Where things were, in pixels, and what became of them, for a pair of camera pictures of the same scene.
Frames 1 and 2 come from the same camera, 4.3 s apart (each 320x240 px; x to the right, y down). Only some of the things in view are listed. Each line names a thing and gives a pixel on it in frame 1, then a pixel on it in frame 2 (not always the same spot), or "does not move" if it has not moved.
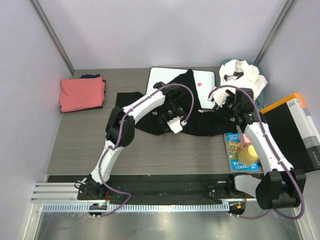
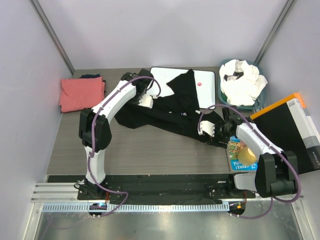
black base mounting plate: (177, 187) does not move
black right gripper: (225, 110) -> (218, 133)
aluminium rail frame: (62, 197) does not move
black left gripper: (166, 117) -> (139, 95)
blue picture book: (233, 144) does not move
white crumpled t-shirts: (238, 74) does not move
